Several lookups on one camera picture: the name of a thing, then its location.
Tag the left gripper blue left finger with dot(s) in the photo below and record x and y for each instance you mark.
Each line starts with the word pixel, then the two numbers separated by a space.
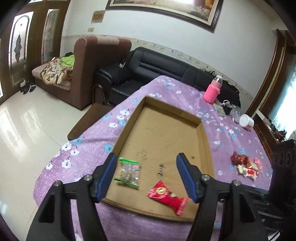
pixel 105 175

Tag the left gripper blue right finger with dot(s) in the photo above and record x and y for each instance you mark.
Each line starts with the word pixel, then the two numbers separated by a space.
pixel 190 175

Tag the clear green edged packet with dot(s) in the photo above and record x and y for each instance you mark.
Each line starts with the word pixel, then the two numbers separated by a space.
pixel 129 172

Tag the red long snack packet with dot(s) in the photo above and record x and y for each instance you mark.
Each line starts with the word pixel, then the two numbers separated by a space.
pixel 162 194

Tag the red white snack packet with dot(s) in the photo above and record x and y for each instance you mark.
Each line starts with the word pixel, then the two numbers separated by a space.
pixel 247 172

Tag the dark red foil packet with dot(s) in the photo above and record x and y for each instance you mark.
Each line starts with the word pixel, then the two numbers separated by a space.
pixel 239 159

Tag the pink cartoon snack bag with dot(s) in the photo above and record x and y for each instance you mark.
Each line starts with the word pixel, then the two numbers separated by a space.
pixel 257 165

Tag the cardboard tray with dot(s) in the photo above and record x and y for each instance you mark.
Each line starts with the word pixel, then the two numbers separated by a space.
pixel 154 135

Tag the purple floral tablecloth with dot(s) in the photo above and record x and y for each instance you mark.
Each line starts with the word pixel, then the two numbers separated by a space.
pixel 81 156

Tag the booklet on table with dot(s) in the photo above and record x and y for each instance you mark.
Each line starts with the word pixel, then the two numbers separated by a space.
pixel 219 109

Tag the white plastic jar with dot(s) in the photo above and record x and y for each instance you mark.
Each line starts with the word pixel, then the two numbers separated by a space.
pixel 246 122

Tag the small black container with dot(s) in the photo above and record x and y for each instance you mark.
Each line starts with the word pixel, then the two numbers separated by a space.
pixel 227 107

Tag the pink sleeved thermos bottle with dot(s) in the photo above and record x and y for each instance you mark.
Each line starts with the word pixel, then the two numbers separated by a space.
pixel 213 90

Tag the wooden cabinet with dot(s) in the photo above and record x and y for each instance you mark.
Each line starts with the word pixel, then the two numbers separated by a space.
pixel 266 108

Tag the patterned blanket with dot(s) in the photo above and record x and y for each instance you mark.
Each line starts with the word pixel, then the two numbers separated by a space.
pixel 55 74

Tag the black leather sofa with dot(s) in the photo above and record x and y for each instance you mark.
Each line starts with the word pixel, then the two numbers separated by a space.
pixel 139 67

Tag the shoes on floor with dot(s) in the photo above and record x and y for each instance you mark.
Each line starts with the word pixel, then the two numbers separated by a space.
pixel 27 86

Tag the green cloth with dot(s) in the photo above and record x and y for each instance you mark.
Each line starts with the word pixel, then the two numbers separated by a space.
pixel 68 60

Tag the brown armchair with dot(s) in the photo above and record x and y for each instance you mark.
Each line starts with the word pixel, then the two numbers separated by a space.
pixel 91 53

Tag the wooden glass doors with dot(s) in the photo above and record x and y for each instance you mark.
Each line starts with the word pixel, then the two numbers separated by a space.
pixel 31 37

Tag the small wall plaque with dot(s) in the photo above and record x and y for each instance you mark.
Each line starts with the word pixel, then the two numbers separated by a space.
pixel 98 16

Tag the framed wall painting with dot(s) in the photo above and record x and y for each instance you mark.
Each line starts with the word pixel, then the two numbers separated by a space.
pixel 203 14

